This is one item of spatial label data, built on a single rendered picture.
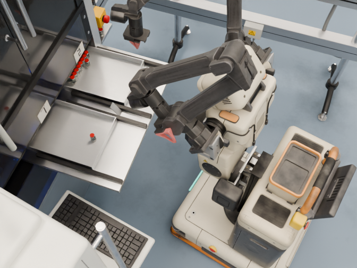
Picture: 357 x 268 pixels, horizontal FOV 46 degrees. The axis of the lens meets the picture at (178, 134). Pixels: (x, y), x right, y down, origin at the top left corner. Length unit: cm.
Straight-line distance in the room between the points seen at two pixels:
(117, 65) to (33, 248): 125
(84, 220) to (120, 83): 67
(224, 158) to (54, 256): 99
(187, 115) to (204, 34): 204
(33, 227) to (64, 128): 97
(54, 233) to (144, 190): 171
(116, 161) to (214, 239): 78
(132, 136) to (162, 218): 89
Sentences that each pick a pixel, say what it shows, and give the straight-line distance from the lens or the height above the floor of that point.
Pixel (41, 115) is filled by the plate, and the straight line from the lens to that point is 184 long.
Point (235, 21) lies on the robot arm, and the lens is 167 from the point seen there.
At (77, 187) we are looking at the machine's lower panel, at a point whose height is 25.
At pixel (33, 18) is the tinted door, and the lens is 164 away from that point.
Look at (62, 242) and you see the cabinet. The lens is 103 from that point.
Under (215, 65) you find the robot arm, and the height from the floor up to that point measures 159.
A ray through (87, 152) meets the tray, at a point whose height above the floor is 88.
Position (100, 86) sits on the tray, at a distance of 204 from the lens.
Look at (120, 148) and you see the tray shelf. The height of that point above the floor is 88.
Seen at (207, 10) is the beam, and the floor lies 54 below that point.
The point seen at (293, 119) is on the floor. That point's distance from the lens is 305.
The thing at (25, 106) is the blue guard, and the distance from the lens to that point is 172.
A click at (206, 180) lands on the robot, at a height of 28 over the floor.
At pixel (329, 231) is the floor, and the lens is 278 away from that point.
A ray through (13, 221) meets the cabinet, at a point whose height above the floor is 159.
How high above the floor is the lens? 252
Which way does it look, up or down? 61 degrees down
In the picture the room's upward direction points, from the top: straight up
